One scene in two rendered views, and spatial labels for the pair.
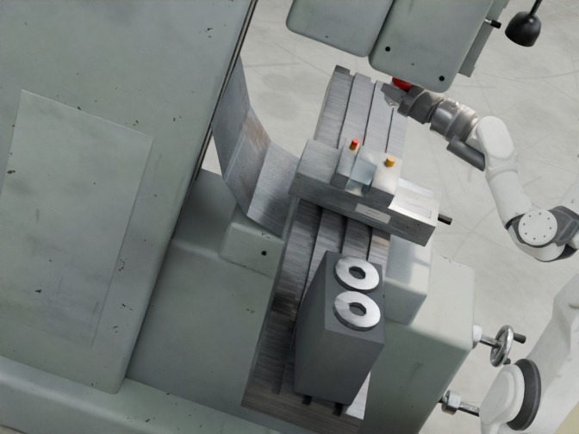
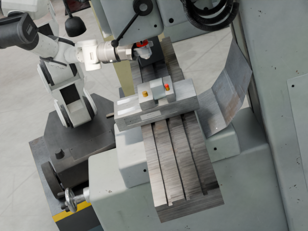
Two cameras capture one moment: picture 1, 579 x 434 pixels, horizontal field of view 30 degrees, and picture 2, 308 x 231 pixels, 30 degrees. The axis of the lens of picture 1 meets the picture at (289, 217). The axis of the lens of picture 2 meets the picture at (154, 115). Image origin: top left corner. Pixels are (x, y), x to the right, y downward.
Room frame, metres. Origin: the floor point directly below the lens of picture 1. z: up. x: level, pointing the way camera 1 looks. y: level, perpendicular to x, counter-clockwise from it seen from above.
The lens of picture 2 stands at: (4.14, 0.15, 2.23)
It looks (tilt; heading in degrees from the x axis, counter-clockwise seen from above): 33 degrees down; 189
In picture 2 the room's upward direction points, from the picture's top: 20 degrees counter-clockwise
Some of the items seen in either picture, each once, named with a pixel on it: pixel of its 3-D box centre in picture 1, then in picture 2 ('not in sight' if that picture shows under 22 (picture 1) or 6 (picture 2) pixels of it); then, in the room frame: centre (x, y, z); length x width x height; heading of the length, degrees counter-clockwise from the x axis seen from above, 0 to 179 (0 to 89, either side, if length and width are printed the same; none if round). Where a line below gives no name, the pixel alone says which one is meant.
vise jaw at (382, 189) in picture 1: (384, 178); (146, 95); (2.11, -0.17, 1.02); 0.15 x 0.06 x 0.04; 2
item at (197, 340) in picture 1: (295, 331); (189, 199); (2.13, -0.14, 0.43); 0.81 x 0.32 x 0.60; 95
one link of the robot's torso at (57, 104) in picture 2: not in sight; (75, 107); (1.47, -0.66, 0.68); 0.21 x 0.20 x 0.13; 18
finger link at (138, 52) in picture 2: not in sight; (141, 52); (2.16, -0.12, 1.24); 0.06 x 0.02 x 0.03; 73
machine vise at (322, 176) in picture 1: (369, 185); (154, 100); (2.10, -0.15, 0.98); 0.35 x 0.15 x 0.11; 92
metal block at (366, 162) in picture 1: (364, 164); (157, 88); (2.10, -0.12, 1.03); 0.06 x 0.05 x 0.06; 2
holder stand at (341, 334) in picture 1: (339, 325); (142, 36); (1.57, -0.17, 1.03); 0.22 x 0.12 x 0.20; 12
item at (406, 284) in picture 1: (331, 232); (174, 138); (2.13, -0.11, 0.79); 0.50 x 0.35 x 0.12; 95
